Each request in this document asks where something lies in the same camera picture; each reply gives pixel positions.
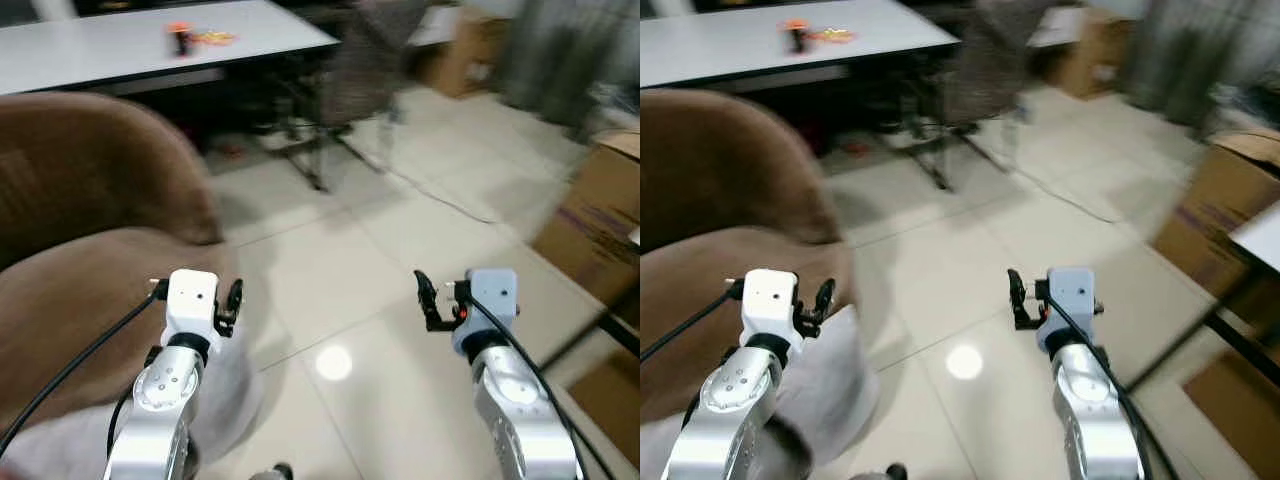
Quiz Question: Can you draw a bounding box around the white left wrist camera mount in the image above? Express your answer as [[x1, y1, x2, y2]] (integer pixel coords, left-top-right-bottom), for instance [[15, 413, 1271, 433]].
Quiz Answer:
[[740, 268, 798, 346], [163, 268, 221, 346]]

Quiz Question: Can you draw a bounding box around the plain cardboard box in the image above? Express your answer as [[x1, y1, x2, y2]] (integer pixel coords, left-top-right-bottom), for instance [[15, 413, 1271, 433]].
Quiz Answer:
[[1185, 345, 1280, 480], [565, 345, 641, 471], [415, 10, 511, 99], [1040, 8, 1136, 99]]

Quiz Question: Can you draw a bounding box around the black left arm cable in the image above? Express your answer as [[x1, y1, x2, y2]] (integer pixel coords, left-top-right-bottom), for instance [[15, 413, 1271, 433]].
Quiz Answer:
[[640, 283, 746, 363], [0, 283, 166, 456]]

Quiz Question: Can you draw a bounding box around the grey pillow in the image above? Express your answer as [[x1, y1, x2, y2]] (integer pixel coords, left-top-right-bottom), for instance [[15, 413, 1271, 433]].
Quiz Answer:
[[0, 335, 266, 480], [640, 305, 883, 480]]

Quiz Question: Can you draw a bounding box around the dark mesh office chair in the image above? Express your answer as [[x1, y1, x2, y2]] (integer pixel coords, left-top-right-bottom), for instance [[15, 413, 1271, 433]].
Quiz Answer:
[[890, 0, 1051, 191], [265, 0, 441, 193]]

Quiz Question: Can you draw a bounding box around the cardboard box with purple print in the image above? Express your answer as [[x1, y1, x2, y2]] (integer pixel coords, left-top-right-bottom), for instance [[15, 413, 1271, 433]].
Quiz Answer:
[[530, 130, 641, 331], [1155, 130, 1280, 301]]

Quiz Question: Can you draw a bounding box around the thin grey floor cable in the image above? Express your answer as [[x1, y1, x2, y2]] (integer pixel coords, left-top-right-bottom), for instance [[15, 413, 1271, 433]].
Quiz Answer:
[[330, 130, 501, 226], [960, 130, 1126, 226]]

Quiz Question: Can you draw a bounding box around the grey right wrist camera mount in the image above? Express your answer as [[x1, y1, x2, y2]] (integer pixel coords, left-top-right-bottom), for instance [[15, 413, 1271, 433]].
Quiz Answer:
[[1035, 267, 1098, 351], [455, 268, 521, 356]]

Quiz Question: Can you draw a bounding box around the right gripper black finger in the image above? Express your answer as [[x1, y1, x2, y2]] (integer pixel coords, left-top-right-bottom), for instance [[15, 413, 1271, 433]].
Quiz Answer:
[[1007, 268, 1032, 331], [414, 270, 442, 333]]

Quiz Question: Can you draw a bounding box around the brown velvet round sofa chair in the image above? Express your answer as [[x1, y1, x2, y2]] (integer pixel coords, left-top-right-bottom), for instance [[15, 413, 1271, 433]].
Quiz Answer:
[[0, 90, 246, 436], [640, 88, 856, 426]]

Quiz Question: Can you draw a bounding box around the grey green curtain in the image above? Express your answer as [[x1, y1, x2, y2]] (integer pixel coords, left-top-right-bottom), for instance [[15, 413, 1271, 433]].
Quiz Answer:
[[500, 0, 641, 136], [1125, 0, 1280, 136]]

